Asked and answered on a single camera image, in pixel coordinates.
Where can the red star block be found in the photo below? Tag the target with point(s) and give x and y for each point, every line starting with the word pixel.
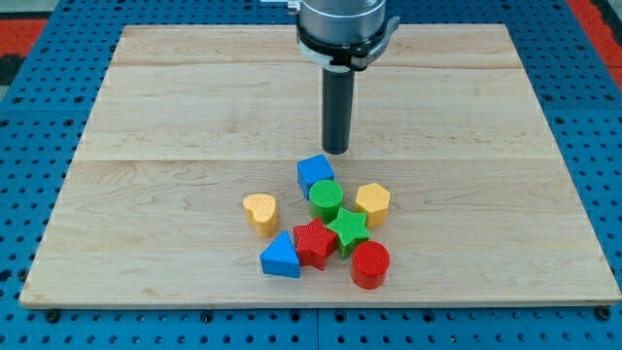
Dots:
pixel 314 243

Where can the red cylinder block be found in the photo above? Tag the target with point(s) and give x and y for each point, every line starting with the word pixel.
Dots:
pixel 369 266

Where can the blue cube block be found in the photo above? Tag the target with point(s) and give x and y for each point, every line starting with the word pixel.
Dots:
pixel 312 170

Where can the light wooden board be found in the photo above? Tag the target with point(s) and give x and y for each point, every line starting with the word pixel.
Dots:
pixel 190 119

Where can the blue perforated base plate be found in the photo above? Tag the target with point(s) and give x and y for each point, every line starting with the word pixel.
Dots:
pixel 46 108

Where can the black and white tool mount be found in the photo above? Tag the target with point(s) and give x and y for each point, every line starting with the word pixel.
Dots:
pixel 343 58

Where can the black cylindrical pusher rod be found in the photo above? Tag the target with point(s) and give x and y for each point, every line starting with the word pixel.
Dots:
pixel 337 106

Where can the yellow hexagon block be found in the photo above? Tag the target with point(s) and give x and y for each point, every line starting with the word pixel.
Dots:
pixel 373 200

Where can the green star block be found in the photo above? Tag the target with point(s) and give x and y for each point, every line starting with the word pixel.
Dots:
pixel 350 230

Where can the yellow heart block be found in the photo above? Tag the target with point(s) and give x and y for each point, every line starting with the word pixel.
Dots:
pixel 262 213

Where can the blue triangle block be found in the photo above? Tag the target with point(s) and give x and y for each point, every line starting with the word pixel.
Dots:
pixel 280 257

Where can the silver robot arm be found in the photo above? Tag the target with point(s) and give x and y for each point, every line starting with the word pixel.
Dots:
pixel 343 37

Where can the green cylinder block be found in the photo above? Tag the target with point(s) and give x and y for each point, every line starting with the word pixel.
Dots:
pixel 325 199

